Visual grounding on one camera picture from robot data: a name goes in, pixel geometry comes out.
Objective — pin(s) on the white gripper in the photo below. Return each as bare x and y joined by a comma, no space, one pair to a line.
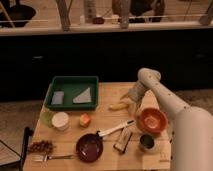
135,93

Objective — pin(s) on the yellow banana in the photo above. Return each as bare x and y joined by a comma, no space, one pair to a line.
118,106

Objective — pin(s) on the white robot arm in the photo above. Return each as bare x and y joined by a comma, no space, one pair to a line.
192,140

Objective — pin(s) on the orange bowl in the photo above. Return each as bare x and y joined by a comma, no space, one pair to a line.
151,120

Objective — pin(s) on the purple bowl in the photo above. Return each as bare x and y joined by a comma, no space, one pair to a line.
89,148

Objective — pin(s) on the dark rectangular eraser block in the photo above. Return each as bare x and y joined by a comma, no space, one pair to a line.
122,141

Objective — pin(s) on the metal cup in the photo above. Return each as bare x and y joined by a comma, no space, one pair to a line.
146,142

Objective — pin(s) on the grey triangular wedge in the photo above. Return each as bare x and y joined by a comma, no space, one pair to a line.
84,97

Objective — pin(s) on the orange fruit piece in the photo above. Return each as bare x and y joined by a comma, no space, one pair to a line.
84,120

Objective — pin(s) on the green plastic tray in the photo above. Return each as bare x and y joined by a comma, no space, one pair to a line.
72,86

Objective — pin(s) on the grey rectangular sponge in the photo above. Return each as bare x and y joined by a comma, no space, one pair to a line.
57,97

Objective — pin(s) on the white cup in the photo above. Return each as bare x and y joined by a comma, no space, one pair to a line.
60,121

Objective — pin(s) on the light green cup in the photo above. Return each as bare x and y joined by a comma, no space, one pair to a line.
46,118

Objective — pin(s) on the person in background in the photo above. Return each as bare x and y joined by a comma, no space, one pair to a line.
139,7

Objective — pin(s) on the bunch of brown grapes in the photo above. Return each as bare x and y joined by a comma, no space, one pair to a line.
43,147

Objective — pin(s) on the silver fork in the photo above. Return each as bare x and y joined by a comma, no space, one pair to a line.
45,158

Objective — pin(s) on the white-handled knife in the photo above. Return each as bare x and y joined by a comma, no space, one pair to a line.
118,127

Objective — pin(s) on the black chair frame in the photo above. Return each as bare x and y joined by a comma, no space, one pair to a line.
19,163

